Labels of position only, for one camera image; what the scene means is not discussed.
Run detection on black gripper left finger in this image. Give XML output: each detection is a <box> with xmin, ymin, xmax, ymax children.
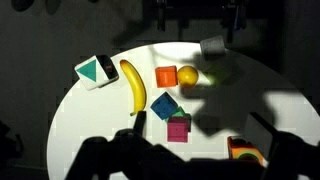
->
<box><xmin>64</xmin><ymin>110</ymin><xmax>183</xmax><ymax>180</ymax></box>

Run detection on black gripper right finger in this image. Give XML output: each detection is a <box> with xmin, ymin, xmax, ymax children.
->
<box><xmin>244</xmin><ymin>112</ymin><xmax>320</xmax><ymax>180</ymax></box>

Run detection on blue block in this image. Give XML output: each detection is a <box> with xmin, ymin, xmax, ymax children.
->
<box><xmin>149</xmin><ymin>91</ymin><xmax>179</xmax><ymax>121</ymax></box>

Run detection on pink block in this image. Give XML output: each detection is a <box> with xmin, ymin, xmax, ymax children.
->
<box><xmin>166</xmin><ymin>116</ymin><xmax>190</xmax><ymax>144</ymax></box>

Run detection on orange block with rainbow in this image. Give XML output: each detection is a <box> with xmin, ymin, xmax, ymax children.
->
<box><xmin>227</xmin><ymin>135</ymin><xmax>268</xmax><ymax>168</ymax></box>

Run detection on lime green block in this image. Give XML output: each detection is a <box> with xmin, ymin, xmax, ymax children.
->
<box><xmin>202</xmin><ymin>63</ymin><xmax>232</xmax><ymax>86</ymax></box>

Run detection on yellow banana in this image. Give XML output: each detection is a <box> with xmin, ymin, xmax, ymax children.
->
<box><xmin>119</xmin><ymin>59</ymin><xmax>148</xmax><ymax>117</ymax></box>

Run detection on white cube with teal triangle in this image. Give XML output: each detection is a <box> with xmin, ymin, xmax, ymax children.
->
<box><xmin>73</xmin><ymin>54</ymin><xmax>120</xmax><ymax>92</ymax></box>

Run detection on black equipment stand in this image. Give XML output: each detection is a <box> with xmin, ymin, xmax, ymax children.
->
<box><xmin>143</xmin><ymin>0</ymin><xmax>288</xmax><ymax>39</ymax></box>

